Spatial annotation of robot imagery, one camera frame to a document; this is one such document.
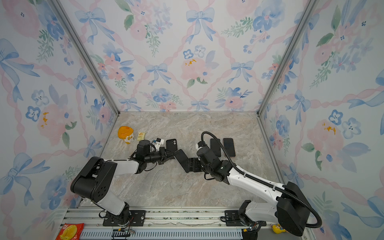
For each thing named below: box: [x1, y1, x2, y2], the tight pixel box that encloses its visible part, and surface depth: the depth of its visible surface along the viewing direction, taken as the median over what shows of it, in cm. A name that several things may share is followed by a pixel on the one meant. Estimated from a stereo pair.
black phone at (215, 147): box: [210, 138, 221, 157], surface depth 58 cm
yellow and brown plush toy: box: [270, 224, 290, 234], surface depth 71 cm
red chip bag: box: [55, 223, 85, 240], surface depth 71 cm
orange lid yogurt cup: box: [117, 126, 135, 145], surface depth 97 cm
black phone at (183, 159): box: [173, 149, 190, 173], surface depth 91 cm
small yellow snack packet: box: [137, 132, 146, 141], surface depth 106 cm
